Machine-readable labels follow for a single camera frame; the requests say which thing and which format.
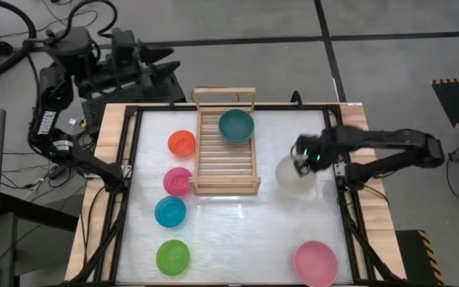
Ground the large pink bowl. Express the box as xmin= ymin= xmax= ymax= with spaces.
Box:
xmin=292 ymin=240 xmax=339 ymax=287

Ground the thin black floor cable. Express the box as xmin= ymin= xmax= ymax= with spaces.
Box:
xmin=0 ymin=0 xmax=100 ymax=39

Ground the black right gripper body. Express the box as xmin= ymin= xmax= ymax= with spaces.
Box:
xmin=295 ymin=132 xmax=335 ymax=173

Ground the small cyan plastic bowl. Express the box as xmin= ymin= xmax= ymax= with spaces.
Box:
xmin=154 ymin=195 xmax=187 ymax=229

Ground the white glossy table sheet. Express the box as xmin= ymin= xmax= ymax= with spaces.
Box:
xmin=116 ymin=109 xmax=354 ymax=285

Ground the black aluminium table frame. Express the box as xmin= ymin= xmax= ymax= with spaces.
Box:
xmin=69 ymin=102 xmax=406 ymax=287

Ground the small orange plastic bowl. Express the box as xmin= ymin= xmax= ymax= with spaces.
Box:
xmin=167 ymin=129 xmax=197 ymax=158

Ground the small magenta plastic bowl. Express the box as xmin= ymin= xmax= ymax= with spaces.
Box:
xmin=163 ymin=167 xmax=194 ymax=197

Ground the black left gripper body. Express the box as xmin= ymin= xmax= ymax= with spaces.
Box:
xmin=93 ymin=39 xmax=155 ymax=92

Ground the wooden slatted dish rack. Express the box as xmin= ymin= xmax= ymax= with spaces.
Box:
xmin=189 ymin=87 xmax=262 ymax=196

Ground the black floor cable bundle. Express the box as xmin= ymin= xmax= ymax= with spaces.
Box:
xmin=0 ymin=131 xmax=95 ymax=202

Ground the white translucent bowl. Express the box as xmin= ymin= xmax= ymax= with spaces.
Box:
xmin=275 ymin=154 xmax=318 ymax=195

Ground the blue-grey bowl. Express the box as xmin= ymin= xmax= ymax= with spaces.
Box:
xmin=222 ymin=135 xmax=253 ymax=145

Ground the teal bowl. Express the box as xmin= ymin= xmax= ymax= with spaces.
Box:
xmin=218 ymin=108 xmax=255 ymax=144

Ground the small green plastic bowl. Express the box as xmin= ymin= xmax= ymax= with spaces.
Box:
xmin=155 ymin=239 xmax=191 ymax=277

